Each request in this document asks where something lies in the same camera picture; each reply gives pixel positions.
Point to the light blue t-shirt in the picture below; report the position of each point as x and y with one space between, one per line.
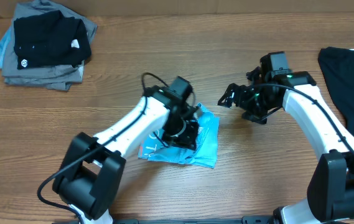
207 144

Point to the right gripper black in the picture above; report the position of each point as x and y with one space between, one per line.
239 95

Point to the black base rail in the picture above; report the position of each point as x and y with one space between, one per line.
189 221

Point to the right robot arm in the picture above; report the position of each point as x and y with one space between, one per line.
330 193

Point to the black folded shirt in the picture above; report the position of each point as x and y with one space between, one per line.
50 39

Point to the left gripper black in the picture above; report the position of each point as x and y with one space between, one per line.
185 139

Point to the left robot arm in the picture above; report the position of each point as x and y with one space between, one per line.
91 171

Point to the grey folded garment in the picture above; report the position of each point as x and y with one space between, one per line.
59 77

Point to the light blue folded garment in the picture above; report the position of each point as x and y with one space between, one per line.
3 45

